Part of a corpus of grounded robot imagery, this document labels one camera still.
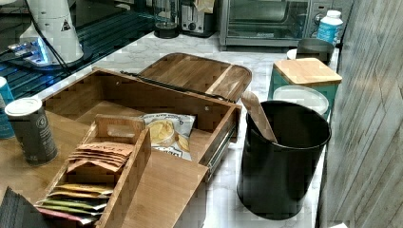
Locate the white bottle blue label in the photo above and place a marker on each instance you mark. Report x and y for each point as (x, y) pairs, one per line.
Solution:
(329, 27)

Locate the wooden cutting board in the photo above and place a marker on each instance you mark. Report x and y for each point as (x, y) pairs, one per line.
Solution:
(193, 73)

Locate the green tea bag packet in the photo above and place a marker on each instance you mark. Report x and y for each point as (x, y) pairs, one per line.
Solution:
(70, 206)

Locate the teal box with wooden lid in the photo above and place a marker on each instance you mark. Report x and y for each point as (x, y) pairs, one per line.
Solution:
(309, 72)

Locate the grey cylindrical can white lid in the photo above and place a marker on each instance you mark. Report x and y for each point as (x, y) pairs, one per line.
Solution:
(30, 125)

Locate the stainless toaster oven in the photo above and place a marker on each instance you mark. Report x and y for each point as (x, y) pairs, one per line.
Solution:
(270, 23)

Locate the orange tea bag packets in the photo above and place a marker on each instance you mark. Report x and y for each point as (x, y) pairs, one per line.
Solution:
(108, 155)

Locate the wooden tea bag caddy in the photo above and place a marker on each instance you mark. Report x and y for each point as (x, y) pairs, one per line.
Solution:
(124, 182)

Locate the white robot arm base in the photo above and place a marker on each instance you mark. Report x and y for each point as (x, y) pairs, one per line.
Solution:
(52, 33)

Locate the bag of potato chips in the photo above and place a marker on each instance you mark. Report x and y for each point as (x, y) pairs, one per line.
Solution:
(170, 133)

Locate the glass jar black base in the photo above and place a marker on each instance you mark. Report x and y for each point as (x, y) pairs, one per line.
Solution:
(166, 18)

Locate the red tea bag packet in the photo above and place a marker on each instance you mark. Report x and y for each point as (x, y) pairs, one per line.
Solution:
(84, 220)

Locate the wooden spatula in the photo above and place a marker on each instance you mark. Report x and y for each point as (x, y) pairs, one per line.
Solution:
(256, 112)

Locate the silver toaster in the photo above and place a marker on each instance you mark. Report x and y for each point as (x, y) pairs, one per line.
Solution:
(194, 22)

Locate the open wooden drawer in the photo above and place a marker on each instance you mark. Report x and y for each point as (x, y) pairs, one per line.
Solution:
(71, 110)

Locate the dark grey ribbed mat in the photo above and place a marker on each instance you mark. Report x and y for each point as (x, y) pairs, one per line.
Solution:
(17, 212)

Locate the black metal utensil canister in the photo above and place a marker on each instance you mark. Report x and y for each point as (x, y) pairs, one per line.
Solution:
(275, 176)

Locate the dark grey metal cup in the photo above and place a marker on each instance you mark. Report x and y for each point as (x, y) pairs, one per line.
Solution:
(315, 48)

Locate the yellow tea bag packet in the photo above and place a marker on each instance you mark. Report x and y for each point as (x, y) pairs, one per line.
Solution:
(82, 191)

